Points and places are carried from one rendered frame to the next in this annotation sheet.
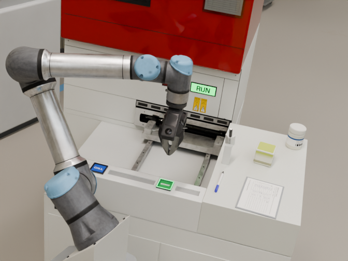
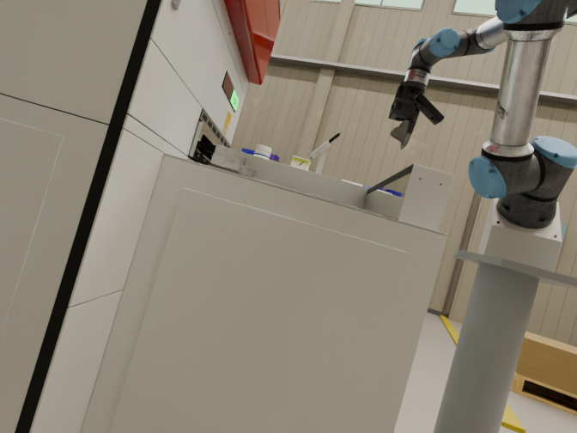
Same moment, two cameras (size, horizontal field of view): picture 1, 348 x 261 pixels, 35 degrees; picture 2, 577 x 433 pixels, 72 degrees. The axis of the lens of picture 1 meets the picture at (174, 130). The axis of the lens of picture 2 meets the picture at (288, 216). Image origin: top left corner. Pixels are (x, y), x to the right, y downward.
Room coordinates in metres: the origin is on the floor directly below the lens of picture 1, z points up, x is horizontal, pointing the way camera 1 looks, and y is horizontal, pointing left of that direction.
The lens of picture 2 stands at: (2.15, 1.23, 0.74)
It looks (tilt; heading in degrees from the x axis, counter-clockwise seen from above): 2 degrees up; 261
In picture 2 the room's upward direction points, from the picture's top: 16 degrees clockwise
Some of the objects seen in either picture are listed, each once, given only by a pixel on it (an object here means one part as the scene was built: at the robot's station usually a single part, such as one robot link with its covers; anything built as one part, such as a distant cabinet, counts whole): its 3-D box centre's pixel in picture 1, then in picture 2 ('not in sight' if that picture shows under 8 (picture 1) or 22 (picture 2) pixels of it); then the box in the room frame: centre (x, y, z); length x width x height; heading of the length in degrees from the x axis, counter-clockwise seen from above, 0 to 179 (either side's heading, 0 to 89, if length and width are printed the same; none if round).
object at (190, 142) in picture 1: (182, 140); (235, 172); (2.14, -0.04, 0.87); 0.36 x 0.08 x 0.03; 79
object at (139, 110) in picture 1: (179, 125); (213, 155); (2.22, -0.03, 0.89); 0.44 x 0.02 x 0.10; 79
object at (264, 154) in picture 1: (264, 154); (300, 167); (1.90, -0.38, 1.00); 0.07 x 0.07 x 0.07; 74
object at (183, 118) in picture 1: (175, 115); (407, 103); (1.67, 0.00, 1.25); 0.09 x 0.08 x 0.12; 170
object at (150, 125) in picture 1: (149, 127); (229, 154); (2.17, 0.11, 0.89); 0.08 x 0.03 x 0.03; 169
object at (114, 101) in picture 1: (146, 92); (207, 95); (2.27, 0.15, 1.02); 0.81 x 0.03 x 0.40; 79
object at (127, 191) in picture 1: (131, 192); (394, 206); (1.67, 0.13, 0.89); 0.55 x 0.09 x 0.14; 79
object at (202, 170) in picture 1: (201, 175); not in sight; (1.93, -0.14, 0.84); 0.50 x 0.02 x 0.03; 169
